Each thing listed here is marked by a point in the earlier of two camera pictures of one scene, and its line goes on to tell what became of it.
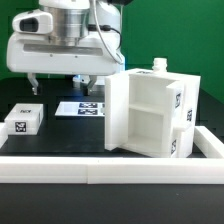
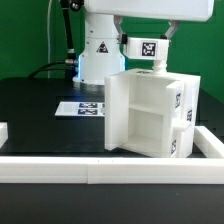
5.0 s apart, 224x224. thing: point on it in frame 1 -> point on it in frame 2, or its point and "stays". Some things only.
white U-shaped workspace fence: [207, 170] stays
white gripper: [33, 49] -> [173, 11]
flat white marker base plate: [80, 109] stays
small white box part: [24, 119] -> [148, 48]
